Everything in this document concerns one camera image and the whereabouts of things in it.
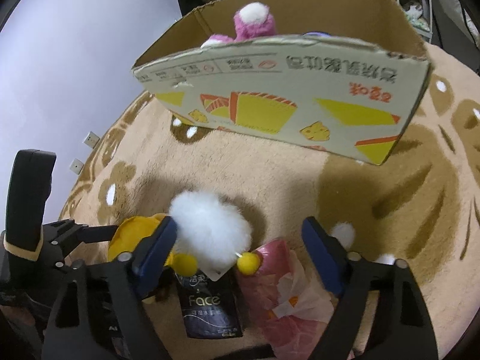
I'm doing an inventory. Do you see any yellow plush toy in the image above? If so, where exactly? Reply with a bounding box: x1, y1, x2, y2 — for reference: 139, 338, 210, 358
106, 213, 168, 262

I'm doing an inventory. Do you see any black Face tissue pack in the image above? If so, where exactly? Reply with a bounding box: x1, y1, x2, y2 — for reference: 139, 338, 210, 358
176, 271, 242, 340

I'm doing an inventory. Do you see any pink plastic package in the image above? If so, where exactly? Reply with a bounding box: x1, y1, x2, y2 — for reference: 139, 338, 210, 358
236, 239, 335, 359

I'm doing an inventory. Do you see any white fluffy pompom toy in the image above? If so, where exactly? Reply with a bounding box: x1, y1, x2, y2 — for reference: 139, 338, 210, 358
168, 191, 262, 281

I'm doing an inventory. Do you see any beige patterned rug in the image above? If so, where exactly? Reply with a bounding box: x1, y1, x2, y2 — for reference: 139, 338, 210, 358
61, 46, 479, 356

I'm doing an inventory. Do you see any open cardboard box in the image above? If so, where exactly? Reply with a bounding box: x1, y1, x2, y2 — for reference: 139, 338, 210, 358
132, 0, 432, 165

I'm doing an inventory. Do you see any pink plush toy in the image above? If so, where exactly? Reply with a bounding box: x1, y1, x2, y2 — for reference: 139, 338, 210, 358
201, 2, 277, 48

